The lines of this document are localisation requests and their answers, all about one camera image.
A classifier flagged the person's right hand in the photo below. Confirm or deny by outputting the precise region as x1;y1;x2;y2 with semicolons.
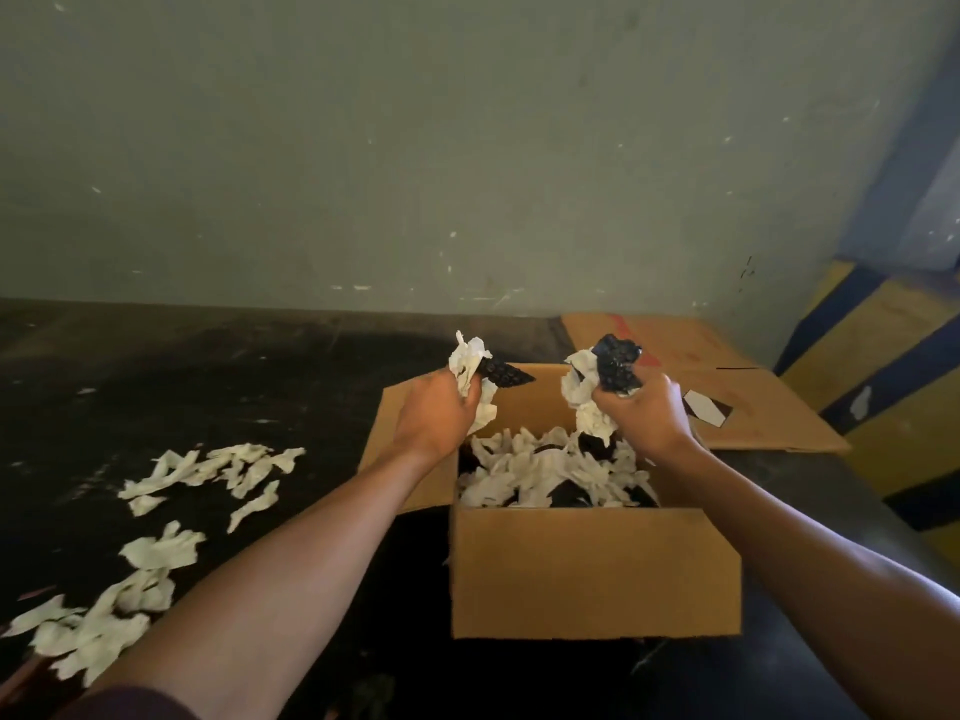
590;370;703;462

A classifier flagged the person's left hand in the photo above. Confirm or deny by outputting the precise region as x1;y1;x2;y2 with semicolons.
389;366;483;466

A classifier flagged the brown cardboard box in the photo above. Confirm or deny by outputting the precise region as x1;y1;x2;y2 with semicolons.
358;363;744;642

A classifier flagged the person's right forearm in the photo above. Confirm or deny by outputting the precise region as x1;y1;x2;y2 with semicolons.
656;438;960;720

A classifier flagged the person's left forearm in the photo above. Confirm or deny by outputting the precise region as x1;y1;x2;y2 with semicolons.
82;438;444;720

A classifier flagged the flattened red-printed cardboard sheet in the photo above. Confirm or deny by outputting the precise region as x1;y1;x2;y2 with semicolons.
560;312;853;455

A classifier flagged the yellow and black striped pillar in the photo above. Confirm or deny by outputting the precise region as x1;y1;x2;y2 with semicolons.
772;258;960;571

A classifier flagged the dark scuffed table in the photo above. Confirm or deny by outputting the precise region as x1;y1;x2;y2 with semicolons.
0;297;960;720

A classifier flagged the maroon sleeve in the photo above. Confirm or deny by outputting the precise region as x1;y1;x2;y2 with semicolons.
59;685;200;720

